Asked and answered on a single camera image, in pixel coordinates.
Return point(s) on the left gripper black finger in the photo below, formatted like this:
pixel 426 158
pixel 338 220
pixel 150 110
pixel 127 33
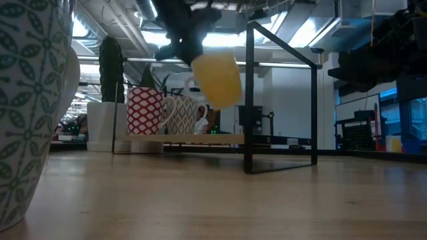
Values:
pixel 193 55

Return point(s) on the yellow ceramic mug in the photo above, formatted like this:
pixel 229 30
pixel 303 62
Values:
pixel 218 80

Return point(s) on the white mug grey diamond pattern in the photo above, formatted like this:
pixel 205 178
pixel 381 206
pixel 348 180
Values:
pixel 183 115

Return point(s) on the white mug red lattice pattern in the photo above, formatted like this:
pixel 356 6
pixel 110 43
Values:
pixel 143 110

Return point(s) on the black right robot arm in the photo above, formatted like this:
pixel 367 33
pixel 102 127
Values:
pixel 390 56

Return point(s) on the person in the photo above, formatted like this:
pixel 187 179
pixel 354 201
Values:
pixel 201 125

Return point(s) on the cactus in white pot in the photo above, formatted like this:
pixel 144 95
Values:
pixel 111 66

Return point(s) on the black stand device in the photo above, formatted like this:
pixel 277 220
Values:
pixel 257 118

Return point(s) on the long ceiling light tube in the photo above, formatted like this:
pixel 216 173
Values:
pixel 283 65

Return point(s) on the white mug green leaf pattern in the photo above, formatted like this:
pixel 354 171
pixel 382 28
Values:
pixel 26 100

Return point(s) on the yellow and white container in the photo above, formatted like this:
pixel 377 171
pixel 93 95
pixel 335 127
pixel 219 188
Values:
pixel 393 144

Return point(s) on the blue storage bin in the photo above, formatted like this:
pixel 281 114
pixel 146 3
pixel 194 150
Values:
pixel 412 145

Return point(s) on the silver ventilation duct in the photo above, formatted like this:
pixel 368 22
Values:
pixel 146 8

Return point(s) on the black frame wooden shelf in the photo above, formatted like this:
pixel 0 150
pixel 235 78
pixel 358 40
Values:
pixel 248 100

